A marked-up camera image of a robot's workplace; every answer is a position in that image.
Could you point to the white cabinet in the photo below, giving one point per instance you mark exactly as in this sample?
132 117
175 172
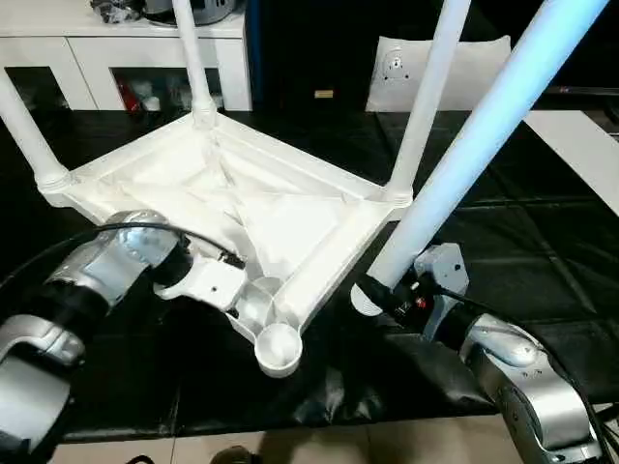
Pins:
48 53

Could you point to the white plastic table leg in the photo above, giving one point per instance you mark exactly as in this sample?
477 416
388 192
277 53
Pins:
29 130
425 96
483 121
193 58

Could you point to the white flat board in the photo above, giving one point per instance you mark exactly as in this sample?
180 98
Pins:
580 150

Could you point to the dark grey helmet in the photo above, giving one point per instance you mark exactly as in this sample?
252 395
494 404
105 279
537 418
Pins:
193 9

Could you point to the black mat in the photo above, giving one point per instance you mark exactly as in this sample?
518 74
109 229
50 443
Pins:
532 232

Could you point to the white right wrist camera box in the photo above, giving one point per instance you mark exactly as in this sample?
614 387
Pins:
445 270

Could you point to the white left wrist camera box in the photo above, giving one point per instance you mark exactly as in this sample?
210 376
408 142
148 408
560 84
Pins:
213 285

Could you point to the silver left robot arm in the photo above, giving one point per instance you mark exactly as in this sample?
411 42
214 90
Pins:
87 275

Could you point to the white plastic table top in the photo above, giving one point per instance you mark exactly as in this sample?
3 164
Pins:
290 217

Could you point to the black bar with red light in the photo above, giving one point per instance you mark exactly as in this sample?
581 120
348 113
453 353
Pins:
580 92

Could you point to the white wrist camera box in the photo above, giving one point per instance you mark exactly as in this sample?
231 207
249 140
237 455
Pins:
445 270
213 285

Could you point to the small tan label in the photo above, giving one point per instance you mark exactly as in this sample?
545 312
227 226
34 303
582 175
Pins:
324 93

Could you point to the dark rounded robot base part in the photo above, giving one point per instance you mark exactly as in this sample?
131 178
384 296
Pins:
237 456

